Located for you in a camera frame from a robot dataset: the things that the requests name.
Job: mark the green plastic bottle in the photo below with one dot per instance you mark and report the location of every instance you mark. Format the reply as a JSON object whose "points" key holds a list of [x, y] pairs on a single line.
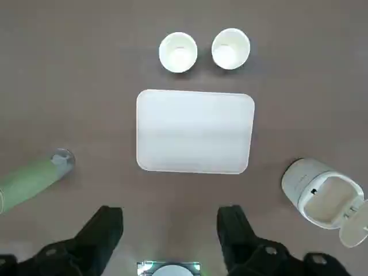
{"points": [[28, 181]]}

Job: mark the white disposable paper cup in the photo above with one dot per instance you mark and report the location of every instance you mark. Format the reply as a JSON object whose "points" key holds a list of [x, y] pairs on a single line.
{"points": [[178, 53], [230, 49]]}

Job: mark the white rectangular mat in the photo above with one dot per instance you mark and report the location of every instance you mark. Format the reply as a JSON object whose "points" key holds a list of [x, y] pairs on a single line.
{"points": [[195, 132]]}

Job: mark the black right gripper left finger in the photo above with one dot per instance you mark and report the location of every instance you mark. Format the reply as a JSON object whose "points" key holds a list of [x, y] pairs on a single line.
{"points": [[95, 241]]}

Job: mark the white bin with lid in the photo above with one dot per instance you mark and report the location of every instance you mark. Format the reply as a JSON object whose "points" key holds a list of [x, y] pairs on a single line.
{"points": [[299, 181]]}

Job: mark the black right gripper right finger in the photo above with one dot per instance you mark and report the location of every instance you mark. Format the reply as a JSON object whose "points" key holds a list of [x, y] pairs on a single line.
{"points": [[241, 247]]}

